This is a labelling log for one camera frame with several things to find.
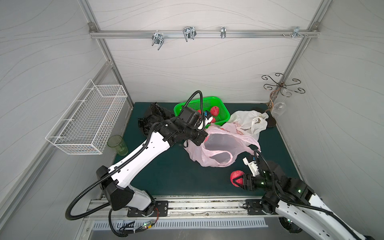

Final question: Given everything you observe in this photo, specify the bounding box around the metal bracket right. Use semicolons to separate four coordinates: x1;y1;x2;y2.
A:
282;27;309;39

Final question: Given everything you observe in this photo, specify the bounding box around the green plastic basket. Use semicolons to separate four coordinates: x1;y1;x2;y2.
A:
174;97;231;126

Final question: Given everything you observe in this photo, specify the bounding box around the metal clamp hook left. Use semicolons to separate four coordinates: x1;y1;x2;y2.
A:
152;32;164;51

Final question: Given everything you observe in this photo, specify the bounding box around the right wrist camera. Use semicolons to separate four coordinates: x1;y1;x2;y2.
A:
243;156;260;177

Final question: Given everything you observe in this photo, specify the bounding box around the white wire basket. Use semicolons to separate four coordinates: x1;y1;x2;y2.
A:
45;80;128;155

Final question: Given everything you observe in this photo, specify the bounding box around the aluminium crossbar rail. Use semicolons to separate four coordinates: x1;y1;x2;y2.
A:
90;29;321;39

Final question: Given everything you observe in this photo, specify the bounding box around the black plastic bag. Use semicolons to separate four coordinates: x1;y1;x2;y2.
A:
138;103;175;137

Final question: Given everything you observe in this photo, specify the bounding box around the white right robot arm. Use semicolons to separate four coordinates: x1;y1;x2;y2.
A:
231;158;372;240

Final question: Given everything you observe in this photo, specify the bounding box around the clear glass on stand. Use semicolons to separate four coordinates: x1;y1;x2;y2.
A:
272;102;287;119

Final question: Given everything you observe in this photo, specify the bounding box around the white printed plastic bag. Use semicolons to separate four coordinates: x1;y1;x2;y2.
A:
228;110;269;141

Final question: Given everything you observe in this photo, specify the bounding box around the metal clamp hook middle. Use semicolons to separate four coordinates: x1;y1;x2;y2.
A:
183;27;197;42

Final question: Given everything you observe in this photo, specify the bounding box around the pink plastic bag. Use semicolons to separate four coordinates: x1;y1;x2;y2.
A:
185;123;261;168

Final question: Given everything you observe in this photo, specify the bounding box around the small metal hook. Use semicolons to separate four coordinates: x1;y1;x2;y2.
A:
221;27;227;39

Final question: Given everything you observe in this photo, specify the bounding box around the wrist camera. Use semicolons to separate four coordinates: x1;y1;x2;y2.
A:
202;111;216;126
243;156;260;177

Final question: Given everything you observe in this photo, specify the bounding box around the red apple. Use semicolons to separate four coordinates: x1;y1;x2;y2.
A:
210;106;220;117
230;171;245;188

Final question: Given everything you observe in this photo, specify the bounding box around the bronze curled hook stand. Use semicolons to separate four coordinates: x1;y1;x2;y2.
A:
251;73;306;128

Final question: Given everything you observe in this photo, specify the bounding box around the metal clamp hook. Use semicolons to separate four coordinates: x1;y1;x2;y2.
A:
183;27;197;42
152;32;164;51

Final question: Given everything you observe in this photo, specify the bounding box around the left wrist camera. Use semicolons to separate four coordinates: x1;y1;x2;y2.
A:
202;111;216;126

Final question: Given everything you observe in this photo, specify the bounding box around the green translucent cup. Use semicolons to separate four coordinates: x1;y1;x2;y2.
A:
107;135;129;157

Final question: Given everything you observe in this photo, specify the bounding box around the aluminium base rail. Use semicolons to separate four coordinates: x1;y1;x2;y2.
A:
85;196;278;220

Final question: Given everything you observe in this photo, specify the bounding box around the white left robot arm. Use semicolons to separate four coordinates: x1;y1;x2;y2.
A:
65;107;213;221

